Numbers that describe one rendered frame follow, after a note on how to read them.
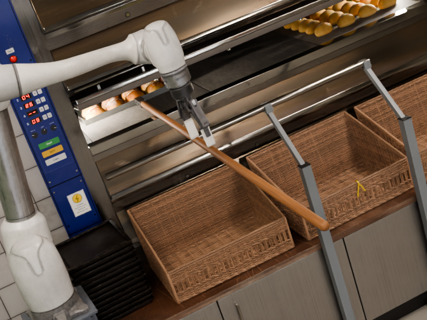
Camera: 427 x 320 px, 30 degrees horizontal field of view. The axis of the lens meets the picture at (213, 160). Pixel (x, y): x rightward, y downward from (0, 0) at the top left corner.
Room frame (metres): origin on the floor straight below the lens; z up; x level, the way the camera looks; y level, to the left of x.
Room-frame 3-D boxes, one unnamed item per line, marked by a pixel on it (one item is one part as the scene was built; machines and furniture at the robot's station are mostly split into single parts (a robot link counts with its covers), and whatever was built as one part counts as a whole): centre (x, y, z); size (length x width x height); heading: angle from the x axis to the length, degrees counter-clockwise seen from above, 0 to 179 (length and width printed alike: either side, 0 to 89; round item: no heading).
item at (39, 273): (2.31, 0.64, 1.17); 0.18 x 0.16 x 0.22; 15
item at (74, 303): (2.28, 0.63, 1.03); 0.22 x 0.18 x 0.06; 18
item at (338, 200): (3.24, -0.47, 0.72); 0.56 x 0.49 x 0.28; 106
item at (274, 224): (3.10, 0.12, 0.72); 0.56 x 0.49 x 0.28; 104
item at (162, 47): (2.50, 0.04, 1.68); 0.13 x 0.11 x 0.16; 15
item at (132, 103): (3.84, 0.30, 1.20); 0.55 x 0.36 x 0.03; 106
